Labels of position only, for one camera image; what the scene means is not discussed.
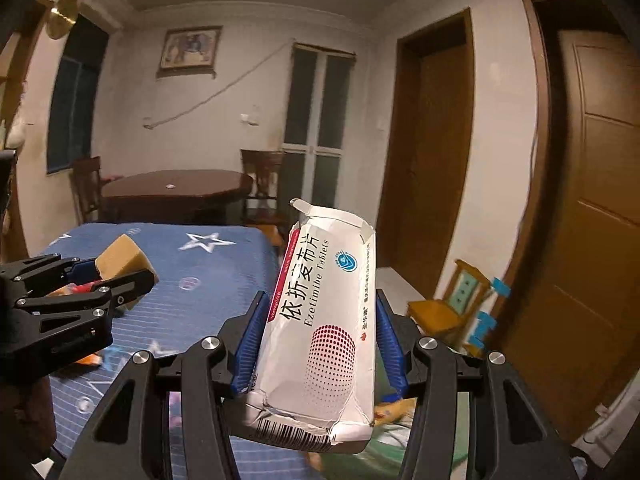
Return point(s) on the person's left forearm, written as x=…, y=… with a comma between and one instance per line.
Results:
x=25, y=415

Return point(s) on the white medicine box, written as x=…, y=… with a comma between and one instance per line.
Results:
x=320, y=350

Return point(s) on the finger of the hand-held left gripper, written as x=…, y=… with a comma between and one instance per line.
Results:
x=40, y=270
x=75, y=305

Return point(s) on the white wall switch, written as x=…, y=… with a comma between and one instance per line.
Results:
x=250, y=119

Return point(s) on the brown yellow wrapper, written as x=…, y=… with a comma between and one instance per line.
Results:
x=395, y=411

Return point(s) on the tan sponge block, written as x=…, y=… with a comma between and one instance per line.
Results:
x=125, y=257

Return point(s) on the trash bin with green bag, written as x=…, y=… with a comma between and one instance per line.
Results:
x=385, y=460

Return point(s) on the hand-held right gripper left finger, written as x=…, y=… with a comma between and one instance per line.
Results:
x=247, y=355

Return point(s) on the small wooden chair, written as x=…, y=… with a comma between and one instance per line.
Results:
x=450, y=305

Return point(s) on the glass double door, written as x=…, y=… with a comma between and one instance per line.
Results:
x=317, y=120

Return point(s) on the brown panelled wooden door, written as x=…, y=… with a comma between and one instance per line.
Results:
x=590, y=210

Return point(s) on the blue tape strips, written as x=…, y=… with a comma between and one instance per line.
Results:
x=481, y=327

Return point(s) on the dark wooden chair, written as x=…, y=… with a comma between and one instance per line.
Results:
x=87, y=185
x=260, y=180

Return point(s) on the dark wooden dining table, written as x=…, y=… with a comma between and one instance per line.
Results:
x=170, y=192

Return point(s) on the dark window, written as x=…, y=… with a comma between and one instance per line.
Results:
x=77, y=100

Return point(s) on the orange white carton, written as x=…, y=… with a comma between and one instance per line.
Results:
x=91, y=360

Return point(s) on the framed wall picture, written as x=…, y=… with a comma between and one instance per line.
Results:
x=190, y=50

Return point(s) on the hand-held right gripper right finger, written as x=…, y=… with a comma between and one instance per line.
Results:
x=392, y=355

